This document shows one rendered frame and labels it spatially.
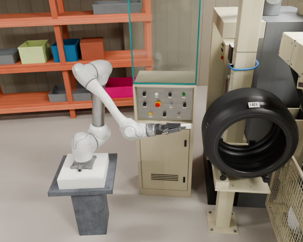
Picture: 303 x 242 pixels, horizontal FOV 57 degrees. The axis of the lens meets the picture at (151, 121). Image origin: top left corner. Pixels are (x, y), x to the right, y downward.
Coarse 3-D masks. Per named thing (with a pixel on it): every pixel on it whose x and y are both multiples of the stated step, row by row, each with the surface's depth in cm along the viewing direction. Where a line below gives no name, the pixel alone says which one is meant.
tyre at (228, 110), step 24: (240, 96) 168; (264, 96) 165; (216, 120) 167; (240, 120) 161; (288, 120) 160; (216, 144) 171; (264, 144) 199; (288, 144) 166; (216, 168) 185; (240, 168) 194; (264, 168) 177
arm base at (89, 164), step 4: (96, 156) 238; (92, 160) 230; (72, 164) 228; (76, 164) 225; (80, 164) 224; (84, 164) 224; (88, 164) 226; (92, 164) 228; (72, 168) 224; (76, 168) 225; (80, 168) 221; (84, 168) 225; (88, 168) 224; (92, 168) 225
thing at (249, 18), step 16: (240, 0) 172; (256, 0) 166; (240, 16) 172; (256, 16) 170; (240, 32) 176; (256, 32) 175; (240, 48) 181; (256, 48) 180; (240, 64) 185; (240, 80) 191; (240, 128) 208; (224, 192) 239; (224, 208) 248; (224, 224) 258
